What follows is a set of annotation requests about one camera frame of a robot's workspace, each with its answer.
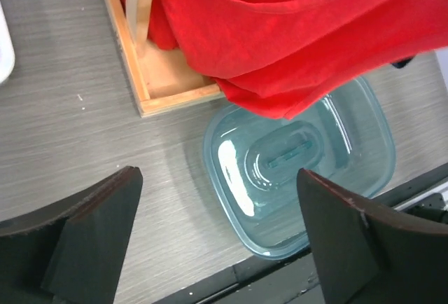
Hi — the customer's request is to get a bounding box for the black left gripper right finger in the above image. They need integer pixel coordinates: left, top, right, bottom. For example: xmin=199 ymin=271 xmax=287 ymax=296
xmin=297 ymin=169 xmax=447 ymax=303

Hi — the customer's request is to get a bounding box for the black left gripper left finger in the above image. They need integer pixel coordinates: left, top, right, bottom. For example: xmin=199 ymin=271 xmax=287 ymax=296
xmin=1 ymin=166 xmax=143 ymax=303

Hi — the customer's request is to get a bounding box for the red tank top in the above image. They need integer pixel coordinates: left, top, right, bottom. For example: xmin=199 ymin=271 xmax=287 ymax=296
xmin=147 ymin=0 xmax=447 ymax=119

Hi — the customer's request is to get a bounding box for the teal plastic tub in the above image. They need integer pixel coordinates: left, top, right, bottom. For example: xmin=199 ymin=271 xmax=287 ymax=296
xmin=203 ymin=76 xmax=397 ymax=261

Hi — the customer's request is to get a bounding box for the wooden clothes rack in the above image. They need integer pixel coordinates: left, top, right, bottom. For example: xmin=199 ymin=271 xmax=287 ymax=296
xmin=104 ymin=0 xmax=223 ymax=118

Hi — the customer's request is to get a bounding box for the white plastic basket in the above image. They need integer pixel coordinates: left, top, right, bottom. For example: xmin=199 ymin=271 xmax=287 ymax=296
xmin=0 ymin=6 xmax=15 ymax=84

